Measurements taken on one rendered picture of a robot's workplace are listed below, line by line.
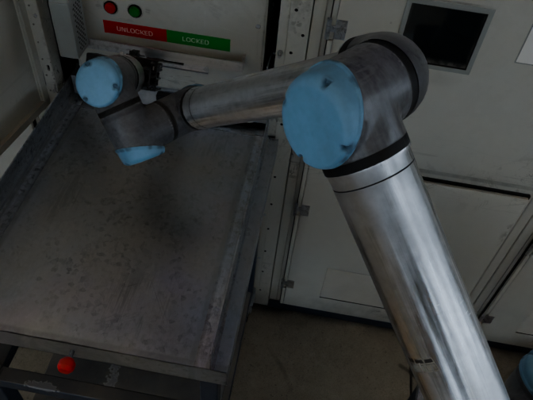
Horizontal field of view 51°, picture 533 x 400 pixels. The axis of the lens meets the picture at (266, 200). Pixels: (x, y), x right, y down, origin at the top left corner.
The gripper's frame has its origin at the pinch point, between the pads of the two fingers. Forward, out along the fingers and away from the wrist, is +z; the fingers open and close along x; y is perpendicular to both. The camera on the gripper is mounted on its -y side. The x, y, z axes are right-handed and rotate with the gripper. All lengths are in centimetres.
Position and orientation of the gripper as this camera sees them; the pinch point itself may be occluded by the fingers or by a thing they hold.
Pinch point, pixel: (143, 67)
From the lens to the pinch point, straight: 148.1
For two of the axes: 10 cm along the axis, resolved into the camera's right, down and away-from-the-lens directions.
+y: 9.8, 1.7, -0.5
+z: 1.0, -3.0, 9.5
